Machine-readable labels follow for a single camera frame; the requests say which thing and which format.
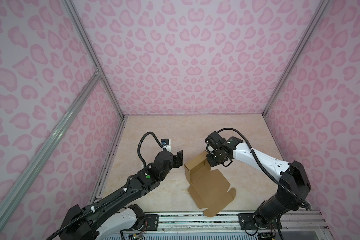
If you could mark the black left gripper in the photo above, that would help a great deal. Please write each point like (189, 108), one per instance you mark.
(178, 159)

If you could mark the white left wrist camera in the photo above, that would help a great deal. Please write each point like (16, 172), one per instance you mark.
(166, 145)

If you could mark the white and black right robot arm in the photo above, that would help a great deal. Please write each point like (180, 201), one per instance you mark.
(291, 178)

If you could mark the brown cardboard paper box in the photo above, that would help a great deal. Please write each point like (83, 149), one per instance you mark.
(209, 189)

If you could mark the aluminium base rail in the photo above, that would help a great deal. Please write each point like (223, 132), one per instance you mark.
(227, 225)

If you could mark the aluminium back right corner post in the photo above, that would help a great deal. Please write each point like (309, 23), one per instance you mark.
(309, 31)

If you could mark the aluminium corner post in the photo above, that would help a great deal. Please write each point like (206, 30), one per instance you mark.
(309, 31)
(78, 25)

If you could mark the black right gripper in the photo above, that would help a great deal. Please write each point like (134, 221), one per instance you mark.
(211, 162)

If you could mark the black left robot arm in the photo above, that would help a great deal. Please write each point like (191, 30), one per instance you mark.
(116, 212)

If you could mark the aluminium diagonal left wall bar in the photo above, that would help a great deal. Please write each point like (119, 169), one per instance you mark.
(17, 192)

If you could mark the aluminium back left corner post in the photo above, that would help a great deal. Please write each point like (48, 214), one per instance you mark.
(78, 25)

